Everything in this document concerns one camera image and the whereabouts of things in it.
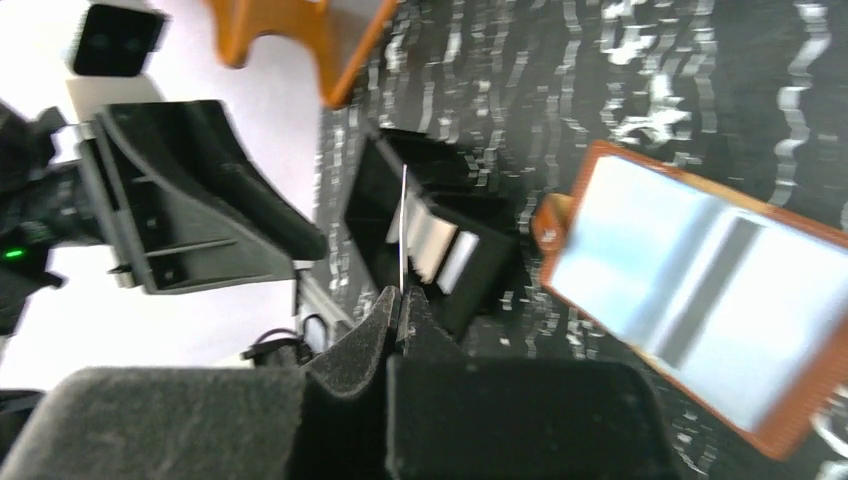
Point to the orange leather card holder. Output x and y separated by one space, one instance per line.
740 304

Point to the aluminium frame rail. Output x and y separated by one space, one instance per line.
321 308

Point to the orange wooden shelf rack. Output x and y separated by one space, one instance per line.
339 35

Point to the silver VIP credit card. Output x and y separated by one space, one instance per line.
402 233

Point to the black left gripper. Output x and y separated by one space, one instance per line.
169 234

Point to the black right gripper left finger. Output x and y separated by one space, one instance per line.
322 420

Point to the black card storage box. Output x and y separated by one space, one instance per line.
440 174

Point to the stack of cards in box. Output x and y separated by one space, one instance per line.
439 251

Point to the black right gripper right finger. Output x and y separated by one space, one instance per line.
452 416

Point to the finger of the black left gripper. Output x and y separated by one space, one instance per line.
192 145

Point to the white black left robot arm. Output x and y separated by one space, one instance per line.
106 67

